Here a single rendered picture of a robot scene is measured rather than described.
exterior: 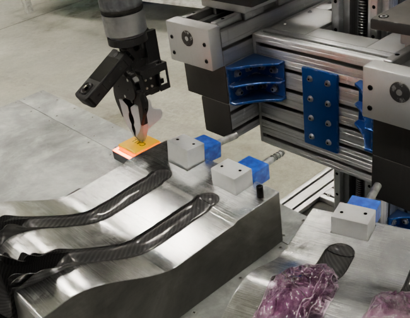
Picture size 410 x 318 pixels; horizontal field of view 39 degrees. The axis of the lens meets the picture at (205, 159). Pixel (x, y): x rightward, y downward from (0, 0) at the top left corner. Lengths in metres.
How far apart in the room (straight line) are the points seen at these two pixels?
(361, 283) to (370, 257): 0.06
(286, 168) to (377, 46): 1.45
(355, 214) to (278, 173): 1.73
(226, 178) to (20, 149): 0.58
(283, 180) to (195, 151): 1.58
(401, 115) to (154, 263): 0.45
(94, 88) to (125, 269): 0.40
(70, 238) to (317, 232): 0.33
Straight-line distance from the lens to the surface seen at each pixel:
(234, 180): 0.83
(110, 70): 1.04
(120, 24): 1.03
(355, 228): 0.80
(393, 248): 0.80
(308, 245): 0.80
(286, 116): 1.30
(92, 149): 1.22
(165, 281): 0.75
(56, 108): 1.45
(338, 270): 0.77
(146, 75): 1.07
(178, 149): 0.91
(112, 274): 0.71
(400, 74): 0.93
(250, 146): 2.74
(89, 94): 1.03
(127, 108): 1.11
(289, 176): 2.50
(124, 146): 1.14
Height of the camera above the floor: 1.37
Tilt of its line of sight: 31 degrees down
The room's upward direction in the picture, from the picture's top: 8 degrees counter-clockwise
